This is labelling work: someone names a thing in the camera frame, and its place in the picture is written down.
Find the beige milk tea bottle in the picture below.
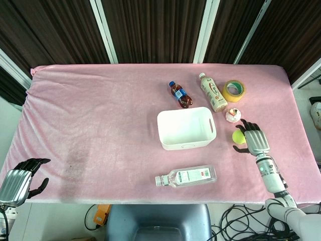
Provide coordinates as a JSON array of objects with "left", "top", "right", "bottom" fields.
[{"left": 199, "top": 72, "right": 229, "bottom": 113}]

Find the white plastic storage bin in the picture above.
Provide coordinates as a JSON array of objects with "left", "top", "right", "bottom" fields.
[{"left": 156, "top": 106, "right": 217, "bottom": 151}]

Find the white pink toy cupcake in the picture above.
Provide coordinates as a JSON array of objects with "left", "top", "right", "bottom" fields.
[{"left": 225, "top": 107, "right": 242, "bottom": 124}]

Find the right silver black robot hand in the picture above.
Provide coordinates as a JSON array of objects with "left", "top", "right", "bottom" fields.
[{"left": 233, "top": 119, "right": 271, "bottom": 155}]

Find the black floor cable bundle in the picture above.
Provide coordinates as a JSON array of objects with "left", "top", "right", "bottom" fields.
[{"left": 210, "top": 203, "right": 300, "bottom": 241}]

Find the yellow-green tennis ball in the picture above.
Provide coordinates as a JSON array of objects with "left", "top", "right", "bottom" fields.
[{"left": 232, "top": 130, "right": 246, "bottom": 145}]

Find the orange yellow pendant controller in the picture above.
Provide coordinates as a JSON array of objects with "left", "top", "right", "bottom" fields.
[{"left": 93, "top": 204, "right": 111, "bottom": 223}]

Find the yellow packing tape roll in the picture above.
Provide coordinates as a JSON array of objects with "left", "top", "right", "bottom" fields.
[{"left": 222, "top": 79, "right": 247, "bottom": 103}]

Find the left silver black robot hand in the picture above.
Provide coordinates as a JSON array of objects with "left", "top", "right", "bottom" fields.
[{"left": 0, "top": 158, "right": 52, "bottom": 207}]

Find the pink velvet tablecloth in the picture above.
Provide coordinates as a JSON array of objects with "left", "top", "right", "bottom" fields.
[{"left": 0, "top": 63, "right": 321, "bottom": 204}]

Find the clear plastic water bottle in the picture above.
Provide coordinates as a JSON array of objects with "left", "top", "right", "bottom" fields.
[{"left": 154, "top": 164, "right": 217, "bottom": 188}]

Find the small cola bottle blue cap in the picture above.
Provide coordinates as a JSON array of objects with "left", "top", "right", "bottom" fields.
[{"left": 168, "top": 80, "right": 194, "bottom": 109}]

